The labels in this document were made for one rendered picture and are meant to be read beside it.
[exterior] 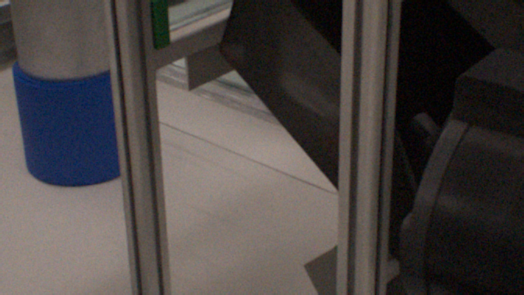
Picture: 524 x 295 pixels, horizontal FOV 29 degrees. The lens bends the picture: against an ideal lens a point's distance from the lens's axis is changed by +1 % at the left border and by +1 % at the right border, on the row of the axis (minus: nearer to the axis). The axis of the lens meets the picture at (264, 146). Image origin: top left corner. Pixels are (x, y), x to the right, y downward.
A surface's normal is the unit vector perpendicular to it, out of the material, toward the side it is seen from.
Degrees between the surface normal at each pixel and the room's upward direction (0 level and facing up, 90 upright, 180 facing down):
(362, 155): 90
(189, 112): 0
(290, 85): 90
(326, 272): 90
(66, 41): 90
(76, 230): 0
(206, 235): 0
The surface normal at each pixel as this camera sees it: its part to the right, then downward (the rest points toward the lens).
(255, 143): -0.02, -0.88
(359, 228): -0.65, 0.36
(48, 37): -0.17, 0.47
